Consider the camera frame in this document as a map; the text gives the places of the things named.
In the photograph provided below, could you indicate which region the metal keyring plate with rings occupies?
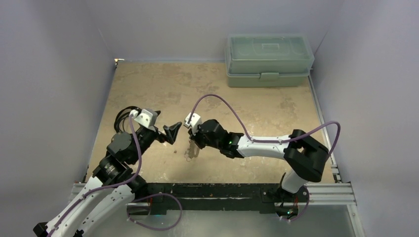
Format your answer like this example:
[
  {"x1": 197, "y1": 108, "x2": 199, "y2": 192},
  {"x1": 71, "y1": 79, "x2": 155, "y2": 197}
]
[{"x1": 184, "y1": 140, "x2": 200, "y2": 162}]

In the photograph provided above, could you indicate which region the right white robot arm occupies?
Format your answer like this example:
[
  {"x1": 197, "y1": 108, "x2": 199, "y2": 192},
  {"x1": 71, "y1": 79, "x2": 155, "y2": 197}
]
[{"x1": 185, "y1": 119, "x2": 329, "y2": 201}]

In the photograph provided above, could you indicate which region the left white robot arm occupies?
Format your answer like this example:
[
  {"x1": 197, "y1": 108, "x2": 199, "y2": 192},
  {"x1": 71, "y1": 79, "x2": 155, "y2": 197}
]
[{"x1": 33, "y1": 107, "x2": 182, "y2": 237}]

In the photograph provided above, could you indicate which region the green plastic storage box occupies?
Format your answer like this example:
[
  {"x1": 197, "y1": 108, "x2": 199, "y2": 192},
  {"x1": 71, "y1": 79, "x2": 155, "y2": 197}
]
[{"x1": 225, "y1": 33, "x2": 315, "y2": 87}]

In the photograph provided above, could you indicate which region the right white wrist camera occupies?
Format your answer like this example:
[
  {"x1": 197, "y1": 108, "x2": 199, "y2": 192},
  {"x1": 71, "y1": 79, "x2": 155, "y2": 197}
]
[{"x1": 184, "y1": 112, "x2": 202, "y2": 135}]

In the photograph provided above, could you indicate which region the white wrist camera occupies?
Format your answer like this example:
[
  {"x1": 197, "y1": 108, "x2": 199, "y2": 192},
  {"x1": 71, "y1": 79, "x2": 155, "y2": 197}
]
[
  {"x1": 184, "y1": 112, "x2": 202, "y2": 135},
  {"x1": 129, "y1": 109, "x2": 159, "y2": 131}
]

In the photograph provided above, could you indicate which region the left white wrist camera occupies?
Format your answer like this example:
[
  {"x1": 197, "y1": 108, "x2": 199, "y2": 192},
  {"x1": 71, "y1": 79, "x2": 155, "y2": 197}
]
[{"x1": 129, "y1": 109, "x2": 159, "y2": 131}]

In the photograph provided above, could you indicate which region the coiled black cable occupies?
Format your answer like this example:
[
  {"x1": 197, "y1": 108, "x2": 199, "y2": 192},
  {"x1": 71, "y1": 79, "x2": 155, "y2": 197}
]
[{"x1": 113, "y1": 105, "x2": 141, "y2": 133}]

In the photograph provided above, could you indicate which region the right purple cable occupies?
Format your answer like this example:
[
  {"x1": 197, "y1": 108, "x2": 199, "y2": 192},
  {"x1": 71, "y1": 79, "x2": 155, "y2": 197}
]
[{"x1": 189, "y1": 94, "x2": 341, "y2": 223}]

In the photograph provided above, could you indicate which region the purple cable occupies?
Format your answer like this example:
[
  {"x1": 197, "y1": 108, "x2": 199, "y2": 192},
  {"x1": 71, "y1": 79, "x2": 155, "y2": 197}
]
[
  {"x1": 189, "y1": 94, "x2": 341, "y2": 223},
  {"x1": 45, "y1": 113, "x2": 183, "y2": 237}
]

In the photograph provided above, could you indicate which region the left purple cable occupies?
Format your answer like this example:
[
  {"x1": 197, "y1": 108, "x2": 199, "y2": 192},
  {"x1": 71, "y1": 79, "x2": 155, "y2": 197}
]
[{"x1": 45, "y1": 113, "x2": 183, "y2": 237}]

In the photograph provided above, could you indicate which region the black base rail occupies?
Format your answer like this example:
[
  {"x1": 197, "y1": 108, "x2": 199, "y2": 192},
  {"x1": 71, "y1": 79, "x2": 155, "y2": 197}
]
[{"x1": 142, "y1": 183, "x2": 308, "y2": 215}]

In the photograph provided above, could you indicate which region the aluminium frame extrusion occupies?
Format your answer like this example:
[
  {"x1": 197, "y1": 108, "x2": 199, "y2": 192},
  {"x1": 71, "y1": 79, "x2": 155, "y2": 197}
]
[{"x1": 65, "y1": 182, "x2": 357, "y2": 210}]

